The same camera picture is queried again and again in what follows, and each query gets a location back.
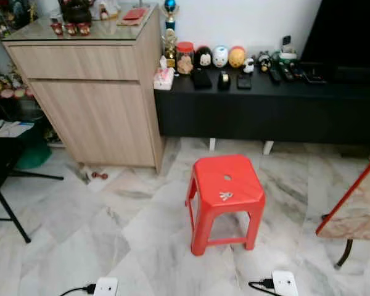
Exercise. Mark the marble table with red edge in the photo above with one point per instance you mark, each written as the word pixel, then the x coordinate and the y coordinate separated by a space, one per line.
pixel 357 209

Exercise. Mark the black curved table leg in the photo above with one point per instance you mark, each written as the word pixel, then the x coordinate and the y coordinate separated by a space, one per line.
pixel 346 253

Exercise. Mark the white console leg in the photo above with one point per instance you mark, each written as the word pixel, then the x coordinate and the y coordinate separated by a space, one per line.
pixel 268 148
pixel 212 145

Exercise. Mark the black remote control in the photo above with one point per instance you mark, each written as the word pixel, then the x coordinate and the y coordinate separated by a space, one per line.
pixel 298 70
pixel 274 76
pixel 286 72

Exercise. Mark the black TV console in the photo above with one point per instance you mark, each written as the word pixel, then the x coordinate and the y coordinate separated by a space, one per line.
pixel 265 114

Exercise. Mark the black television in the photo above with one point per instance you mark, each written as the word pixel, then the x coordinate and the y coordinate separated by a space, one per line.
pixel 345 31

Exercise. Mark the green and white container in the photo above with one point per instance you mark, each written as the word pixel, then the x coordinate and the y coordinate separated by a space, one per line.
pixel 288 52

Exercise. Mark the small white black figurine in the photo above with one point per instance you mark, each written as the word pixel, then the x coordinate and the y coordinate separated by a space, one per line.
pixel 249 66

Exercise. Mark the red plastic stool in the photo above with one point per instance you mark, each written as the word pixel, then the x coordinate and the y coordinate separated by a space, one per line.
pixel 225 179

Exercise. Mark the small silver key bunch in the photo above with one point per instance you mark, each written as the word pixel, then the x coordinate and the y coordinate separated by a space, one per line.
pixel 226 197

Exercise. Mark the black tape dispenser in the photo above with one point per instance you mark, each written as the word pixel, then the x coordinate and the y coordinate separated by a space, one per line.
pixel 224 81

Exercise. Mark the white duck plush toy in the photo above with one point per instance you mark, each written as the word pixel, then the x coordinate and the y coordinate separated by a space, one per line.
pixel 220 57

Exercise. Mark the black wallet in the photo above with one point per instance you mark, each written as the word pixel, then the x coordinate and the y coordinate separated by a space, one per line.
pixel 201 78

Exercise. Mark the black mouse plush toy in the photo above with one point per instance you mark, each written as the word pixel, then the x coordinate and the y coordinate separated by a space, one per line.
pixel 203 58

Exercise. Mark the clear jar with red lid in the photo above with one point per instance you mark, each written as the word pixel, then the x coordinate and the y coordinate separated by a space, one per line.
pixel 185 60

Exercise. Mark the pink tissue pack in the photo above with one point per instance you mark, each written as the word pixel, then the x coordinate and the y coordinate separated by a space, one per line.
pixel 163 77

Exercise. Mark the gold and blue trophy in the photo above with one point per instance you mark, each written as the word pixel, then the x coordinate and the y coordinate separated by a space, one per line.
pixel 170 43

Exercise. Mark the red book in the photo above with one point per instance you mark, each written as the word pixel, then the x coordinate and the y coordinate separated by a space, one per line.
pixel 134 15

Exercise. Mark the small red floor object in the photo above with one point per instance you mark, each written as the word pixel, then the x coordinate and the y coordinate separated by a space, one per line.
pixel 100 176

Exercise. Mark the light wooden cabinet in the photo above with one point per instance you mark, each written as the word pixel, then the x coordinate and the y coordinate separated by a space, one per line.
pixel 92 117

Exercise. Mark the row of red cups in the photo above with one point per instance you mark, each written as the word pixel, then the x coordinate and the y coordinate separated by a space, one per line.
pixel 71 29

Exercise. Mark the black stand bar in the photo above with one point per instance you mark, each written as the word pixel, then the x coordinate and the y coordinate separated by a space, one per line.
pixel 40 176

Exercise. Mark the green bag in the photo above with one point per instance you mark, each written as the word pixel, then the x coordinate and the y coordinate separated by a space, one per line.
pixel 34 157

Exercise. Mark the white papers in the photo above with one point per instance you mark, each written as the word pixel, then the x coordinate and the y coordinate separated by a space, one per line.
pixel 9 129

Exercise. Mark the black folding chair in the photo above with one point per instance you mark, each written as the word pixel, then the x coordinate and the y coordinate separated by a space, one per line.
pixel 0 166

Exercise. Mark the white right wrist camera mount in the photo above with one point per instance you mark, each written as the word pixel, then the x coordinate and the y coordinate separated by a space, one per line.
pixel 285 283

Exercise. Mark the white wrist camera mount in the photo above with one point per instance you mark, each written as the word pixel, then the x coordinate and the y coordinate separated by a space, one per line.
pixel 106 287
pixel 285 283

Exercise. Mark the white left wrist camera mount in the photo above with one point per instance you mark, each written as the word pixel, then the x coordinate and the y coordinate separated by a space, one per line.
pixel 106 287

